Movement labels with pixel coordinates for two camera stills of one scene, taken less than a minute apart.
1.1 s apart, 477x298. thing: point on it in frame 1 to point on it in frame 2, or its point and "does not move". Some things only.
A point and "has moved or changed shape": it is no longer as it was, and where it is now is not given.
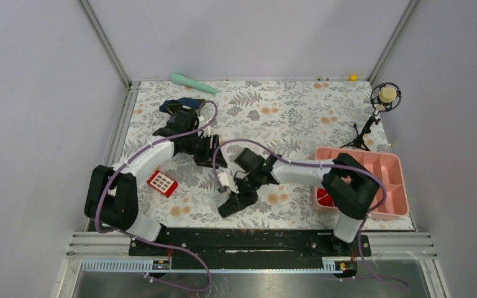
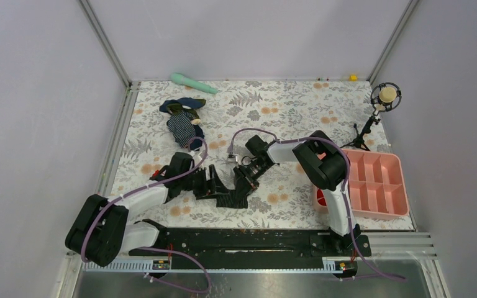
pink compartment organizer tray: x=387 y=166 does not move
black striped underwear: x=237 y=202 has moved or changed shape
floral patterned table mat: x=240 y=155 does not move
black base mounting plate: x=248 y=248 does not move
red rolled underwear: x=323 y=198 does not move
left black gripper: x=207 y=159 to x=202 y=193
